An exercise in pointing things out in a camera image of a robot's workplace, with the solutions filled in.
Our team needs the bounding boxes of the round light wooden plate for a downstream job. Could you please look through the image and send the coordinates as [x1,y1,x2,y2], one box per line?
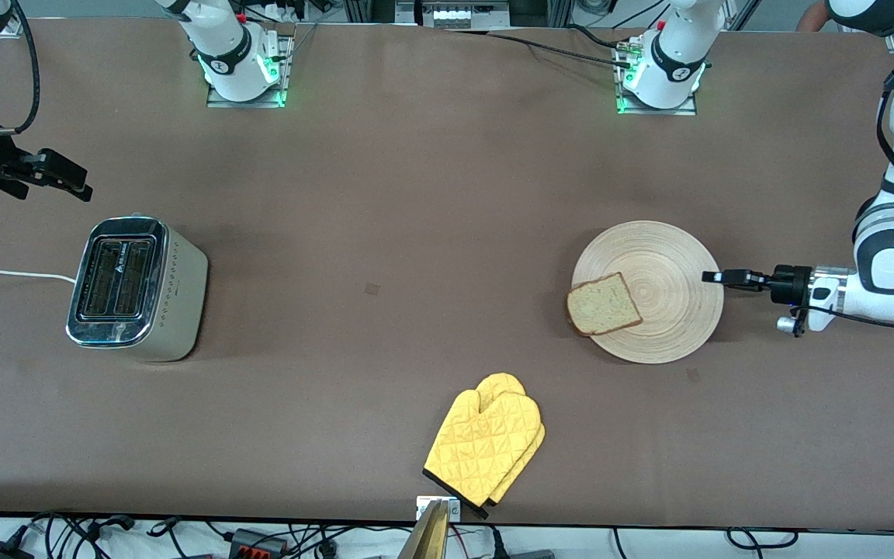
[571,221,725,365]

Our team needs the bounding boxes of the tan angled bar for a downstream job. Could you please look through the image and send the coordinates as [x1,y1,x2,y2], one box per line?
[396,501,452,559]

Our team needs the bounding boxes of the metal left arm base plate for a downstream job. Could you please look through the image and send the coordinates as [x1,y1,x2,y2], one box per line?
[615,37,701,117]

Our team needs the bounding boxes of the slice of brown-crust bread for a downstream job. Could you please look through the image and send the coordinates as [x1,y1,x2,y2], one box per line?
[567,272,643,337]

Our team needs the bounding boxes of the black cable across table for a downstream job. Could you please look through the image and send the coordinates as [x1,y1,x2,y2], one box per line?
[486,28,634,68]

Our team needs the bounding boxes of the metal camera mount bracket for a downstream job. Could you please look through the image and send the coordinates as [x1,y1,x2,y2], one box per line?
[416,496,462,523]

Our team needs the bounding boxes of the black looped floor cable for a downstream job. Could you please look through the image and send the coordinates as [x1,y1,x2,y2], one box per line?
[726,527,799,554]

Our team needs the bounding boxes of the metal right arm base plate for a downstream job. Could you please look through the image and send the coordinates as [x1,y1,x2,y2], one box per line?
[206,31,290,109]

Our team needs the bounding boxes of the white toaster power cord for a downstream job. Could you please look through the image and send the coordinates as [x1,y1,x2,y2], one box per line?
[0,269,77,283]

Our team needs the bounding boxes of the silver two-slot toaster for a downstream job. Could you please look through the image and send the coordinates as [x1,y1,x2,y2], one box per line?
[65,215,210,363]

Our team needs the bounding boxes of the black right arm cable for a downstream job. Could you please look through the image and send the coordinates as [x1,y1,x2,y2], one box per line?
[0,0,41,137]

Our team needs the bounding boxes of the white power strip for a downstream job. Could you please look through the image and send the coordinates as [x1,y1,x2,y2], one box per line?
[416,0,511,29]

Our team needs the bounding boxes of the yellow quilted oven mitt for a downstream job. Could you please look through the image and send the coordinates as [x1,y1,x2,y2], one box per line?
[484,394,546,519]
[424,373,542,513]

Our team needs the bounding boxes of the red and black connector block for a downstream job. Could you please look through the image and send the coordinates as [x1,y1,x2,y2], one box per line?
[228,528,289,557]

